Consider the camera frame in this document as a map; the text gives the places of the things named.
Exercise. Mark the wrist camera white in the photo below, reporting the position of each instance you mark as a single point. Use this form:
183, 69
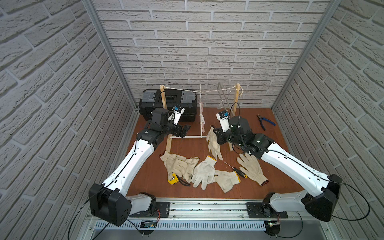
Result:
178, 110
223, 117

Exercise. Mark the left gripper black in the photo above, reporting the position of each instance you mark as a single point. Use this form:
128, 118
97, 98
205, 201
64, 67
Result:
181, 130

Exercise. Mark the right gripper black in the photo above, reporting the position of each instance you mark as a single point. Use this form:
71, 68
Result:
219, 133

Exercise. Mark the white glove yellow cuff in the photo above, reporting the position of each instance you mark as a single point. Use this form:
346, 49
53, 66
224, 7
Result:
204, 173
225, 180

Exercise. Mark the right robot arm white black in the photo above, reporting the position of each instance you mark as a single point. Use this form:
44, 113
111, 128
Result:
320, 192

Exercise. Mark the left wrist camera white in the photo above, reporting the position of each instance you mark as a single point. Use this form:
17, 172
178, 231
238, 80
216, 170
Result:
178, 110

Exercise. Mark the blue handled pliers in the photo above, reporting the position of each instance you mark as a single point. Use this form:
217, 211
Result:
262, 119

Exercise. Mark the white glove yellow cuff centre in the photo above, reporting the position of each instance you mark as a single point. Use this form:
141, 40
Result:
204, 173

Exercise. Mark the yellow tape measure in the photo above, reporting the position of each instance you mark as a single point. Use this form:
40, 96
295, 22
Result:
174, 180

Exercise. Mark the white plastic clip hanger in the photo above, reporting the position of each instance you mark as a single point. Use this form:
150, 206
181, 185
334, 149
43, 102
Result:
202, 120

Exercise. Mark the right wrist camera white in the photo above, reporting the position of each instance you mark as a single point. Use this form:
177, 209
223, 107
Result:
223, 117

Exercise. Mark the white glove yellow cuff lower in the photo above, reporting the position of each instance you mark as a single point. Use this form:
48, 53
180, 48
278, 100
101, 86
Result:
225, 180

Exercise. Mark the black plastic toolbox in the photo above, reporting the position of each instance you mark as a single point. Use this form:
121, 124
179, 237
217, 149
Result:
152, 99

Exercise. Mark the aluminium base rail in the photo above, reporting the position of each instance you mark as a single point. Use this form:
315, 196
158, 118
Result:
201, 215

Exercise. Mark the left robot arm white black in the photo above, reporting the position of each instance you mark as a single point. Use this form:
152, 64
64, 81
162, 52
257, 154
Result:
109, 200

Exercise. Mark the white glove red cuff right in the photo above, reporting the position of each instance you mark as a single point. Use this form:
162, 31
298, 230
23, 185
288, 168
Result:
250, 166

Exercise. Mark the yellow black screwdriver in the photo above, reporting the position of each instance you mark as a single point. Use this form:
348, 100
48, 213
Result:
238, 171

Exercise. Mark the grey plastic clip hanger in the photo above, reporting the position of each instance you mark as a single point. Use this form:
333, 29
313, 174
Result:
224, 94

